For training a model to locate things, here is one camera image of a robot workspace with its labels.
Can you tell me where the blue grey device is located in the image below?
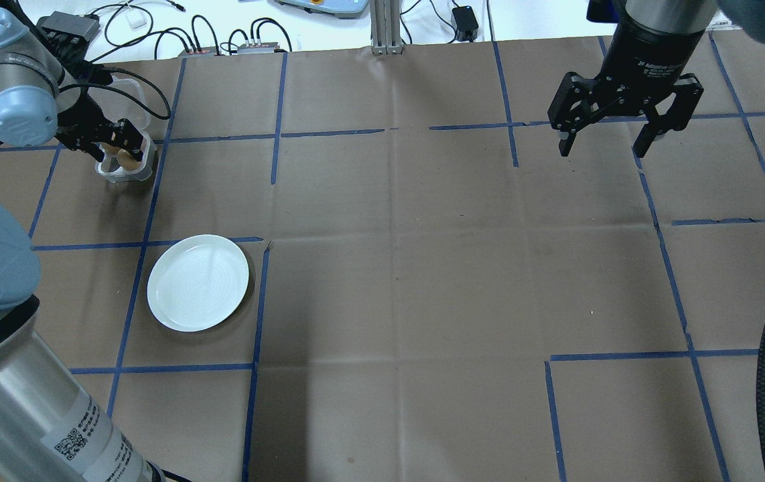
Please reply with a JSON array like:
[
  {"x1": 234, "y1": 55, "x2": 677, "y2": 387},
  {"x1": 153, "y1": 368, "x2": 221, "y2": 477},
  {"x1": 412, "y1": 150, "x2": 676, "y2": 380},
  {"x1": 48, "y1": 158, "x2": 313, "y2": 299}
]
[{"x1": 274, "y1": 0, "x2": 370, "y2": 19}]

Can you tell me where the clear plastic egg carton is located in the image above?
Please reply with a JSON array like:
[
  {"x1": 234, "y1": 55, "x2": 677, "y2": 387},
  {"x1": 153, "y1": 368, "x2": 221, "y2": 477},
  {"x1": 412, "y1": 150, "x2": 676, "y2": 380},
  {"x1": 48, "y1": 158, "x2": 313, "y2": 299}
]
[{"x1": 93, "y1": 77, "x2": 157, "y2": 183}]

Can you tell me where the white round plate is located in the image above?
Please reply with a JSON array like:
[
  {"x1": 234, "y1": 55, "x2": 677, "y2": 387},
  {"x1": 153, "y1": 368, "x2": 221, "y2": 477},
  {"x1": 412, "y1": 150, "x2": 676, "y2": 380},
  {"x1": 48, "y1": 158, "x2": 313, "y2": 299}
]
[{"x1": 147, "y1": 234, "x2": 250, "y2": 333}]

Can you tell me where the thin black cable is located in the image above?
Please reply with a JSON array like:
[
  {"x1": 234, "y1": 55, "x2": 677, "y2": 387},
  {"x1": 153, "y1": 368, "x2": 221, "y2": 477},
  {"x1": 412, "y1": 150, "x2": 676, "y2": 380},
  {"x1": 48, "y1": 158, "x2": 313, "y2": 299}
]
[
  {"x1": 188, "y1": 13, "x2": 223, "y2": 50},
  {"x1": 251, "y1": 17, "x2": 293, "y2": 52}
]

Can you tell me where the black electronics box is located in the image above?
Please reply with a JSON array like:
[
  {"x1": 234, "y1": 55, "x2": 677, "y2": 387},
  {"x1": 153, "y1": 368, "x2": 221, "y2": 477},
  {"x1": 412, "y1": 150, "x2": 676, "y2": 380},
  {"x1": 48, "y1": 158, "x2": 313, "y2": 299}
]
[{"x1": 38, "y1": 11, "x2": 100, "y2": 48}]

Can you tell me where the black power adapter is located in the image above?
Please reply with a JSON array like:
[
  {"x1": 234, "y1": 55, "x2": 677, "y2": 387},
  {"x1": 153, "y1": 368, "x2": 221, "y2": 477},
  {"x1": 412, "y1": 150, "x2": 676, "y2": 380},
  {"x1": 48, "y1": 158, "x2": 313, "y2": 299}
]
[{"x1": 453, "y1": 5, "x2": 480, "y2": 41}]

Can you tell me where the aluminium profile post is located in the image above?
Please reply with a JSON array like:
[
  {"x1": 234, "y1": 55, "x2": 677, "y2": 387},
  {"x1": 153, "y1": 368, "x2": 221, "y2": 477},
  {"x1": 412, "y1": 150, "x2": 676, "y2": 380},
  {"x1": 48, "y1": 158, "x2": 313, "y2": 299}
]
[{"x1": 370, "y1": 0, "x2": 405, "y2": 56}]

